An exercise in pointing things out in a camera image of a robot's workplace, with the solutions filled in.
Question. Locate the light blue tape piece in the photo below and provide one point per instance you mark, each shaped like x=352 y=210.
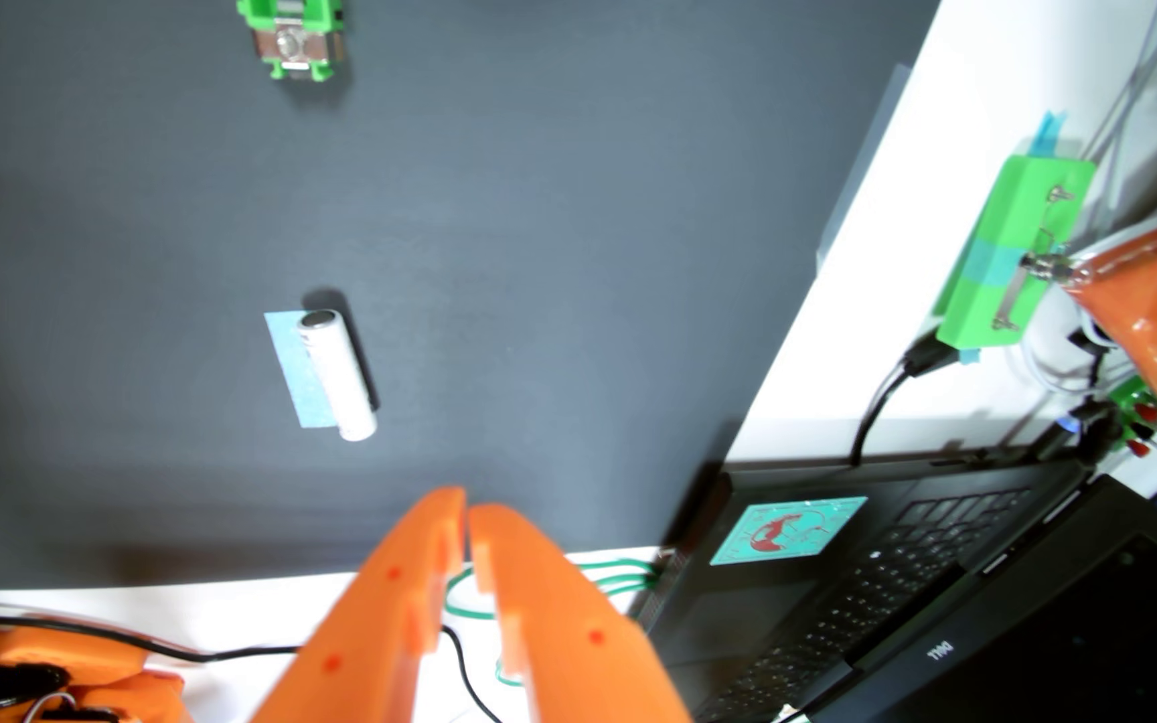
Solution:
x=287 y=361

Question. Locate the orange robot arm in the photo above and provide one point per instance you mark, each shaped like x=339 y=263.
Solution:
x=46 y=653

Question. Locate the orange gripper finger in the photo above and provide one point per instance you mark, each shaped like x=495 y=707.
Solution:
x=378 y=633
x=568 y=643

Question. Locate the white AA battery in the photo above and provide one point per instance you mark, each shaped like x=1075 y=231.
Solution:
x=337 y=377

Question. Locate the green plastic box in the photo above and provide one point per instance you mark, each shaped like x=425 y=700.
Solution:
x=1000 y=261

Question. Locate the small green board red buttons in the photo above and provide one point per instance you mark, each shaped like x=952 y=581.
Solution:
x=1136 y=402

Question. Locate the teal sticker with red figure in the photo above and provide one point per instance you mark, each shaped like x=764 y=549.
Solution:
x=789 y=530

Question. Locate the dark grey mat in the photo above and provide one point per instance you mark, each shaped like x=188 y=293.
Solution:
x=589 y=251

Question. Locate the green battery holder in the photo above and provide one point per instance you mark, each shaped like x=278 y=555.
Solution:
x=312 y=15

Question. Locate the black Dell laptop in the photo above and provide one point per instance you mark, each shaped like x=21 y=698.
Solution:
x=940 y=602

